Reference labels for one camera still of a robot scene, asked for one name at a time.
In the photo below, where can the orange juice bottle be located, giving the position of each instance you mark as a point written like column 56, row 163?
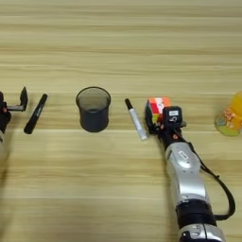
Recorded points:
column 231, row 116

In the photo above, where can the black marker pen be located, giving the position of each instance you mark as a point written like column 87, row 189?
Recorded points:
column 35, row 114

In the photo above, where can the black mesh pen cup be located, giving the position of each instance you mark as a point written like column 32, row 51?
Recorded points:
column 93, row 118

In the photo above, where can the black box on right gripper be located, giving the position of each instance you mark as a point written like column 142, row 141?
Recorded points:
column 172, row 115

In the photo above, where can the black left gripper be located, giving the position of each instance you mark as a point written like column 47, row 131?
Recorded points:
column 3, row 119

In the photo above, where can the colourful puzzle cube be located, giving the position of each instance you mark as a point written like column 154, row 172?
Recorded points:
column 157, row 105

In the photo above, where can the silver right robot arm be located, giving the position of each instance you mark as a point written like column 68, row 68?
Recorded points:
column 186, row 170

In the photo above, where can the white marker with black cap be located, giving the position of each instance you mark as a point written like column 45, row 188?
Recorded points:
column 137, row 121

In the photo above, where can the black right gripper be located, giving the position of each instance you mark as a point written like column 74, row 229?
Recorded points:
column 171, row 135

